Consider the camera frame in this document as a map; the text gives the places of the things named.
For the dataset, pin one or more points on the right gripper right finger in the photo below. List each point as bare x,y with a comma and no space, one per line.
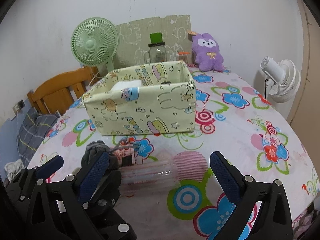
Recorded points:
273,220

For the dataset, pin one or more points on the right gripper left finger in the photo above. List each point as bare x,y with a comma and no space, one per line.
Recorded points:
89,199

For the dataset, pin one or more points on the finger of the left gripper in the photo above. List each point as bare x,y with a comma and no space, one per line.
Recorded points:
18,193

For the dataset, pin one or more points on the dark grey socks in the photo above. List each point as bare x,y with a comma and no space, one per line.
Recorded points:
96,152

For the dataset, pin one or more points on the pink packaged pouch with cord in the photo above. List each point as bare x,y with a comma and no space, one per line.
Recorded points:
140,169

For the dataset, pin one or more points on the crumpled clothes pile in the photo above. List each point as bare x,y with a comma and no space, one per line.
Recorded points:
13,168

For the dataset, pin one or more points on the grey plaid pillow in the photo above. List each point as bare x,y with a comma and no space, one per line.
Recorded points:
32,132

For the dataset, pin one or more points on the floral bedsheet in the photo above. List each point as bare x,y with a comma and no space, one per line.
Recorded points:
233,118

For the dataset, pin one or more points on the wooden bed headboard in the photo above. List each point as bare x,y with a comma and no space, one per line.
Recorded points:
55,94

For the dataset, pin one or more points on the white item inside box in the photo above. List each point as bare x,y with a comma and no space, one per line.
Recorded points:
126,84

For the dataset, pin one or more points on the yellow cartoon fabric storage box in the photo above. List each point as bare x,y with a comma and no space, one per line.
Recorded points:
166,102

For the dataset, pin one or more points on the white standing fan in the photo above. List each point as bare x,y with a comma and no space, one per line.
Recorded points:
283,79

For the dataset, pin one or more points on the green desk fan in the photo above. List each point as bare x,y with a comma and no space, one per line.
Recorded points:
94,43

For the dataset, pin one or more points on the glass jar with black lid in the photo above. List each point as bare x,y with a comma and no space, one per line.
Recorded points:
157,52

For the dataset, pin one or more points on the cartoon cardboard panel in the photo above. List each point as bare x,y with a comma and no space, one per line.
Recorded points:
141,39

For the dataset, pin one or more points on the small orange-lid container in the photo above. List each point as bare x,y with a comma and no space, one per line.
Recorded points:
183,56

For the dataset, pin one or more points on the purple plush bunny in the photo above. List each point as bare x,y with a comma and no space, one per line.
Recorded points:
207,53

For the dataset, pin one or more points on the green card behind jar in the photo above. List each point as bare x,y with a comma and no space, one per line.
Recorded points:
156,38

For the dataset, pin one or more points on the wall power outlet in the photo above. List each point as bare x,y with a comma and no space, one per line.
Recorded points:
18,106

